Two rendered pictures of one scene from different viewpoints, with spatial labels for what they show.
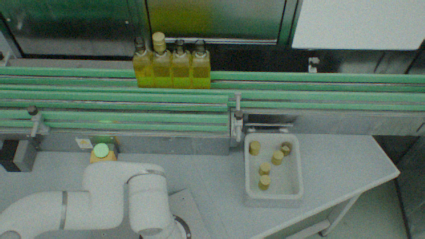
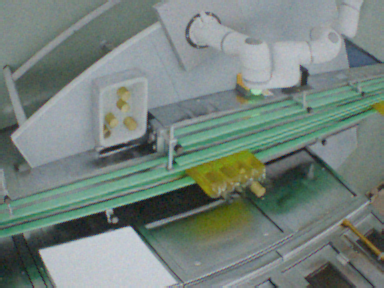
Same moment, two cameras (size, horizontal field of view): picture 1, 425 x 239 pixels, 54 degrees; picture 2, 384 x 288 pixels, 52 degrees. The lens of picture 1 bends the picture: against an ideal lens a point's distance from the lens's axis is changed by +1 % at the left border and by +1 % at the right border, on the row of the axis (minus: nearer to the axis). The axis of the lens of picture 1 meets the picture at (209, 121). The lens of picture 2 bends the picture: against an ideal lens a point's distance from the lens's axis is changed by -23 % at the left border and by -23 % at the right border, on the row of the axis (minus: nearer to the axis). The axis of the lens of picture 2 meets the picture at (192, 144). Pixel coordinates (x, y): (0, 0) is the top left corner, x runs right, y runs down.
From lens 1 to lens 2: 0.78 m
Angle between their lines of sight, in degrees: 28
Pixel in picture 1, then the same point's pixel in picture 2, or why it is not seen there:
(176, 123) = (215, 126)
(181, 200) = (192, 60)
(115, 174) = (285, 77)
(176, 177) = (190, 78)
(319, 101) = (96, 185)
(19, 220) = (332, 48)
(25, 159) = not seen: hidden behind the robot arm
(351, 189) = (48, 111)
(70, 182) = not seen: hidden behind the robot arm
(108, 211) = (288, 54)
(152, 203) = (261, 61)
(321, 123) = (79, 165)
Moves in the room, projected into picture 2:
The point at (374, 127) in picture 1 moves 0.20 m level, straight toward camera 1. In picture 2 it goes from (37, 175) to (58, 127)
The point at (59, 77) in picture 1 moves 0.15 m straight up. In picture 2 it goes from (290, 139) to (311, 158)
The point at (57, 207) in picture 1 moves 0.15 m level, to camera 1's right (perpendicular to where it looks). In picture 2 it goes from (315, 55) to (285, 59)
